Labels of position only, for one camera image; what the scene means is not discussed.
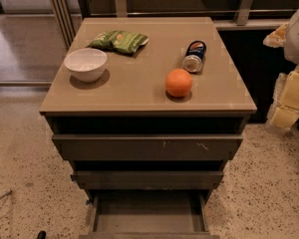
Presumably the grey drawer cabinet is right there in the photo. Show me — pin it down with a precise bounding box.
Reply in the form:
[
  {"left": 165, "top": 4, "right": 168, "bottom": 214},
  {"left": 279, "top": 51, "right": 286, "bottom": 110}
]
[{"left": 39, "top": 16, "right": 258, "bottom": 239}]

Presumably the orange fruit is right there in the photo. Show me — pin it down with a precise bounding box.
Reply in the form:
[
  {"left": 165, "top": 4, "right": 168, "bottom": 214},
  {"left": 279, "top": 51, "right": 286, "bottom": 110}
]
[{"left": 165, "top": 69, "right": 192, "bottom": 98}]

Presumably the black object on floor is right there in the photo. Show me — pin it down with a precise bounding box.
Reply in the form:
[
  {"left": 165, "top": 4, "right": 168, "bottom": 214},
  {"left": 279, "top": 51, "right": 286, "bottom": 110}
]
[{"left": 37, "top": 231, "right": 46, "bottom": 239}]

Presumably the wooden metal railing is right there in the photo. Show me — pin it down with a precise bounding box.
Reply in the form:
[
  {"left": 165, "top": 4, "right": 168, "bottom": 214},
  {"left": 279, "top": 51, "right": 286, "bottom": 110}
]
[{"left": 50, "top": 0, "right": 299, "bottom": 45}]

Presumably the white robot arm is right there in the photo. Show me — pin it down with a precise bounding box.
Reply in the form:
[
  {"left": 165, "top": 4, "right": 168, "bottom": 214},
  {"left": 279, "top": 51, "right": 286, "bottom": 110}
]
[{"left": 263, "top": 9, "right": 299, "bottom": 129}]

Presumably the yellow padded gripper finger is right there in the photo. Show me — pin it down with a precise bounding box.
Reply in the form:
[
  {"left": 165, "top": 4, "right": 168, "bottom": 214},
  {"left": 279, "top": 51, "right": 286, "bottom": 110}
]
[
  {"left": 268, "top": 66, "right": 299, "bottom": 129},
  {"left": 263, "top": 23, "right": 288, "bottom": 48}
]

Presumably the middle grey drawer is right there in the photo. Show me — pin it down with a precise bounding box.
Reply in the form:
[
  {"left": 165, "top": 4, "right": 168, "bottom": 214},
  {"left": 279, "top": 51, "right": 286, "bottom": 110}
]
[{"left": 72, "top": 171, "right": 223, "bottom": 190}]

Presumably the green chip bag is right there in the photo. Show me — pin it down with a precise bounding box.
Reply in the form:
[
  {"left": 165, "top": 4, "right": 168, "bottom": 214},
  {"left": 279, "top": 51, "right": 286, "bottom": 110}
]
[{"left": 90, "top": 30, "right": 149, "bottom": 55}]

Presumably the bottom grey open drawer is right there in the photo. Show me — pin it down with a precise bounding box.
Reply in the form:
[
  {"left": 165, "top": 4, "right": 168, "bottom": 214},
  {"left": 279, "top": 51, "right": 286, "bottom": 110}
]
[{"left": 79, "top": 190, "right": 220, "bottom": 239}]

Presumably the white bowl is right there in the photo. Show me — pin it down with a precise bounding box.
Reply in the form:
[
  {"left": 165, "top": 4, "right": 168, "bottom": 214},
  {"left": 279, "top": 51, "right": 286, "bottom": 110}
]
[{"left": 64, "top": 48, "right": 108, "bottom": 83}]

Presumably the blue pepsi can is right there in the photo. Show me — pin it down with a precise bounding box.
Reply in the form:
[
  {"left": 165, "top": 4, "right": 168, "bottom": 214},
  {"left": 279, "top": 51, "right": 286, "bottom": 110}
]
[{"left": 182, "top": 40, "right": 206, "bottom": 73}]

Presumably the top grey drawer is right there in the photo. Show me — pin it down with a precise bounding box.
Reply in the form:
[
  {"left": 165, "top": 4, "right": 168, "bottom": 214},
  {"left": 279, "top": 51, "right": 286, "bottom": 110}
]
[{"left": 52, "top": 134, "right": 243, "bottom": 161}]

